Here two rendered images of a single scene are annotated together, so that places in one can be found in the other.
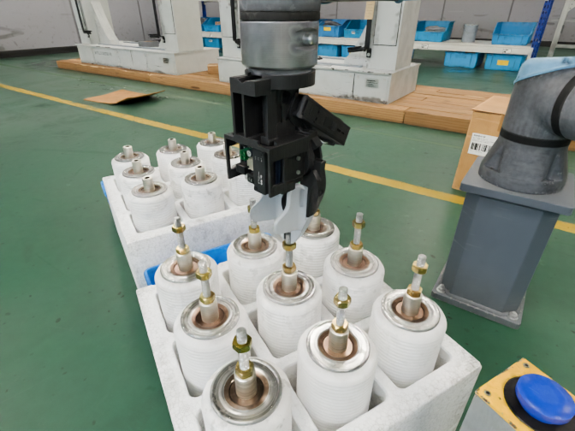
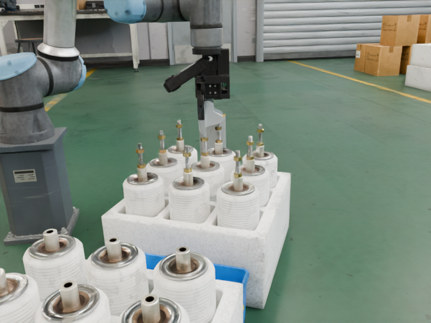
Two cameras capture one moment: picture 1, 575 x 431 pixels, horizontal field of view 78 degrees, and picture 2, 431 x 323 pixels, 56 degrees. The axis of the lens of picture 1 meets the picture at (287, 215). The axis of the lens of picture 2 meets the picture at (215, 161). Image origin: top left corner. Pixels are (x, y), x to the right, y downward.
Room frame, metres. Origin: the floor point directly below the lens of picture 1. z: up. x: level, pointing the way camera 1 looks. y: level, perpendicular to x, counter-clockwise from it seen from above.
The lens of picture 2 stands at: (1.03, 0.73, 0.61)
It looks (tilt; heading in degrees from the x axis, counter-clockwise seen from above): 19 degrees down; 228
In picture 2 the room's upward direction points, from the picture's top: 2 degrees counter-clockwise
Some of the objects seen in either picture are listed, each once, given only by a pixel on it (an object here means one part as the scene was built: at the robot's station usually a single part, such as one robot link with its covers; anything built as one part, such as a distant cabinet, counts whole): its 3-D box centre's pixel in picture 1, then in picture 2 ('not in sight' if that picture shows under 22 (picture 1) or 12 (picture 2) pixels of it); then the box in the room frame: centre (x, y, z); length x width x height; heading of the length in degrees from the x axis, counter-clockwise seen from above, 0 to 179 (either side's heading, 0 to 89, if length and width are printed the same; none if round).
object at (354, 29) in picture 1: (363, 28); not in sight; (5.52, -1.04, 0.36); 0.50 x 0.38 x 0.21; 144
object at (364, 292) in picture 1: (349, 304); (165, 194); (0.45, -0.11, 0.16); 0.10 x 0.10 x 0.18
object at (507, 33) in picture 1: (513, 32); not in sight; (4.47, -2.53, 0.36); 0.50 x 0.38 x 0.21; 145
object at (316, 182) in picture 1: (305, 180); not in sight; (0.38, -0.02, 0.43); 0.05 x 0.02 x 0.09; 46
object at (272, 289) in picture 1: (288, 286); (205, 166); (0.39, 0.00, 0.25); 0.08 x 0.08 x 0.01
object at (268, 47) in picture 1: (281, 47); (206, 38); (0.38, 0.01, 0.57); 0.08 x 0.08 x 0.05
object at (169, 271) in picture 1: (186, 267); (237, 188); (0.44, 0.16, 0.25); 0.08 x 0.08 x 0.01
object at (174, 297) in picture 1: (193, 309); (238, 225); (0.44, 0.16, 0.16); 0.10 x 0.10 x 0.18
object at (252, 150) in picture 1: (275, 130); (211, 74); (0.38, 0.01, 0.49); 0.09 x 0.08 x 0.12; 136
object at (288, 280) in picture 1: (289, 280); (204, 161); (0.39, 0.00, 0.26); 0.02 x 0.02 x 0.03
